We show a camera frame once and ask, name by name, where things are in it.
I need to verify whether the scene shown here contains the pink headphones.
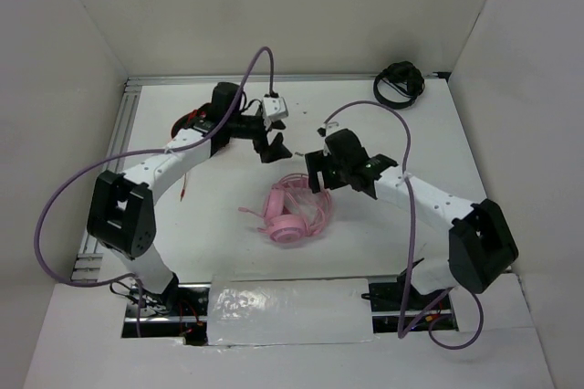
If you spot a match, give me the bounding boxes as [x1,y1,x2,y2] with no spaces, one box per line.
[238,173,333,244]

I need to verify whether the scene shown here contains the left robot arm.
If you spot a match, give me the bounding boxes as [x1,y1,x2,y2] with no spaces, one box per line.
[87,82,292,315]

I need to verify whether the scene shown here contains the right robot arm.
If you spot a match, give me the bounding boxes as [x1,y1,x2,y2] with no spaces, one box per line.
[305,129,519,309]

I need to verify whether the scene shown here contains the red headphones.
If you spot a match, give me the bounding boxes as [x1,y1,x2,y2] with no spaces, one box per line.
[171,104,215,139]

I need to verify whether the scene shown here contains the black headphones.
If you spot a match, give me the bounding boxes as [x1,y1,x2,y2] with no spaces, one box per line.
[373,61,425,110]

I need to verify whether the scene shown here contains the white taped sheet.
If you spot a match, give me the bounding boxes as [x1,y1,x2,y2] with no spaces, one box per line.
[207,279,374,346]

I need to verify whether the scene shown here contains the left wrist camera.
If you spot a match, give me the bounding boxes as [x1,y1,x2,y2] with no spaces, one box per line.
[261,96,289,123]

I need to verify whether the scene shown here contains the aluminium rail frame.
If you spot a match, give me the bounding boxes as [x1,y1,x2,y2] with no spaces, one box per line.
[70,69,451,283]

